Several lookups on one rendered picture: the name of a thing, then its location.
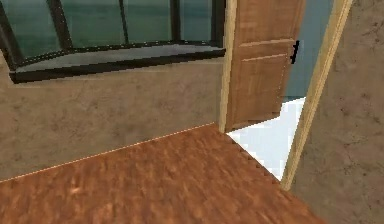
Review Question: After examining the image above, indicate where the black framed window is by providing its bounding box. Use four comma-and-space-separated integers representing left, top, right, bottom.
0, 0, 228, 84

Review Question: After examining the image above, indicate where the black door handle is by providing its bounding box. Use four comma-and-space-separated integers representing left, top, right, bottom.
289, 40, 301, 65

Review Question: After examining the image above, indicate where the pale wooden door frame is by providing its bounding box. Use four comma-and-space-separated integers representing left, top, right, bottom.
218, 0, 354, 192

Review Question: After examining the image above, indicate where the brown wooden room door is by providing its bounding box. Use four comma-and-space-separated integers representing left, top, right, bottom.
224, 0, 307, 133

